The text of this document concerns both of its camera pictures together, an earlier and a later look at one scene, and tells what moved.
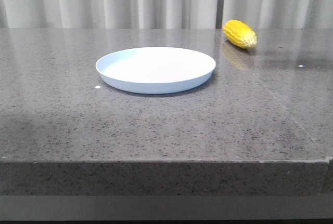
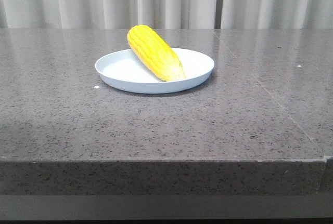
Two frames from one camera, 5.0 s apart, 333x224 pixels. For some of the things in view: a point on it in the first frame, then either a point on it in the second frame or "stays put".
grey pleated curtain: (161, 1) stays put
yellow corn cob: (240, 34) to (155, 53)
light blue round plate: (156, 70) stays put
